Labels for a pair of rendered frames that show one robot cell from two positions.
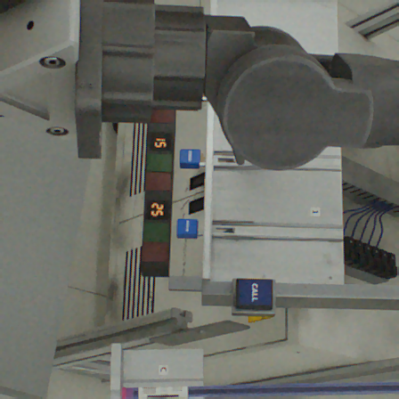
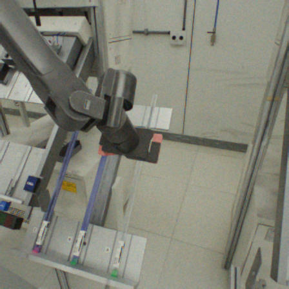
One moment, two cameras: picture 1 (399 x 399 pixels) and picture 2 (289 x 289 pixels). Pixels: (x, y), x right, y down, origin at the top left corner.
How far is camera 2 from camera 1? 0.59 m
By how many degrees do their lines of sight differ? 14
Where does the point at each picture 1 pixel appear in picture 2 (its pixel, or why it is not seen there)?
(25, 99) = not seen: outside the picture
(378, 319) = (93, 150)
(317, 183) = (9, 151)
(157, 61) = not seen: outside the picture
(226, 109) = not seen: outside the picture
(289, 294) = (40, 170)
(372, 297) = (52, 140)
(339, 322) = (86, 161)
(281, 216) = (15, 167)
